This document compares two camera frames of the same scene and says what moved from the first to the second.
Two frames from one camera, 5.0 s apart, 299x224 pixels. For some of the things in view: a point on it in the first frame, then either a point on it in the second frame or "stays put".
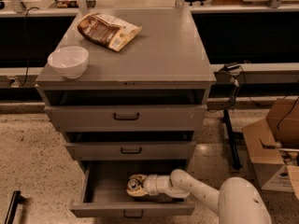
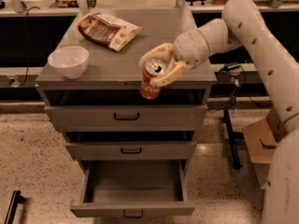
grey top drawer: x=126 y=118 stays put
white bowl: x=69 y=62 stays put
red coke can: x=133 y=184 -> x=152 y=69
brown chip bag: x=106 y=30 stays put
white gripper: x=151 y=184 -> x=189 y=49
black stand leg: x=235 y=156 stays put
